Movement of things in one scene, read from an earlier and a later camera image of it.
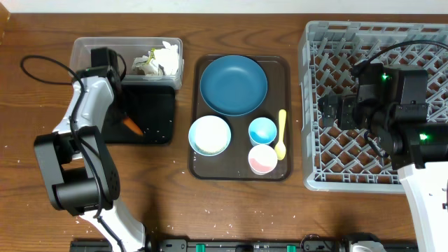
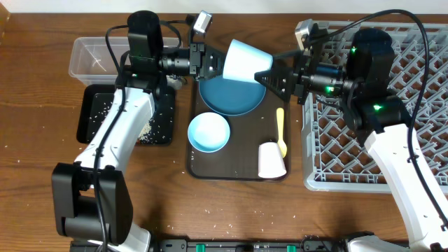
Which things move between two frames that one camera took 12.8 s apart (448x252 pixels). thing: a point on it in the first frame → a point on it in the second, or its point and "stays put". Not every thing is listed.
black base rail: [393, 244] stays put
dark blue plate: [234, 85] stays put
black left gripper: [117, 114] → [197, 60]
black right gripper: [339, 112] → [301, 81]
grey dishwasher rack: [335, 160] stays put
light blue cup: [262, 131] → [242, 61]
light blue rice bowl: [209, 136] stays put
